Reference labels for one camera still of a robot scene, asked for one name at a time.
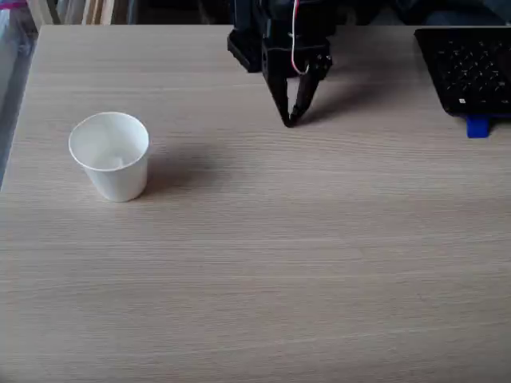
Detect blue plastic part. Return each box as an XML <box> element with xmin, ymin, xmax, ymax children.
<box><xmin>465</xmin><ymin>114</ymin><xmax>491</xmax><ymax>140</ymax></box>

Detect white red gripper cable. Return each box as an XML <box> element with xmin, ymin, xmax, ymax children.
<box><xmin>290</xmin><ymin>0</ymin><xmax>313</xmax><ymax>77</ymax></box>

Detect black laptop keyboard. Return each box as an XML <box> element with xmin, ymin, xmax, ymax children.
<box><xmin>414</xmin><ymin>26</ymin><xmax>511</xmax><ymax>119</ymax></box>

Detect white paper cup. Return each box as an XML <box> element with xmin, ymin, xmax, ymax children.
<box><xmin>67</xmin><ymin>111</ymin><xmax>151</xmax><ymax>203</ymax></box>

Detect wooden slats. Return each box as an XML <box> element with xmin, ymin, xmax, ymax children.
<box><xmin>27</xmin><ymin>0</ymin><xmax>139</xmax><ymax>26</ymax></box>

